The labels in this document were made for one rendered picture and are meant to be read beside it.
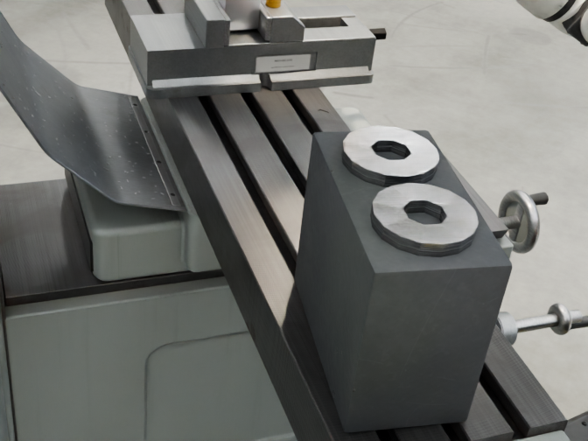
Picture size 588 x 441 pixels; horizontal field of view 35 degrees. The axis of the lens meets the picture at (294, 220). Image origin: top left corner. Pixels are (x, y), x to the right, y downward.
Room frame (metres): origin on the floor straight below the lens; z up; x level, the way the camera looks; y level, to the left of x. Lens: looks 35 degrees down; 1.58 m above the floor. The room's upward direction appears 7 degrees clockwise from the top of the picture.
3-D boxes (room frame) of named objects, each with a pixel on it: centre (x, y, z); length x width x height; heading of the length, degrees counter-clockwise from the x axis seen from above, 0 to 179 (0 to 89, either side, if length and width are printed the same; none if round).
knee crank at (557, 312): (1.28, -0.45, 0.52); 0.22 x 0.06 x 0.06; 113
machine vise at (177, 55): (1.29, 0.09, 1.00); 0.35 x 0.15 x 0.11; 113
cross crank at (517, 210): (1.39, -0.37, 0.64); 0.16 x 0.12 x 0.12; 113
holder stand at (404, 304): (0.70, -0.10, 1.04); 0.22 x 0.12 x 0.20; 16
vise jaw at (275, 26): (1.30, 0.07, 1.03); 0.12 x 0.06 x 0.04; 23
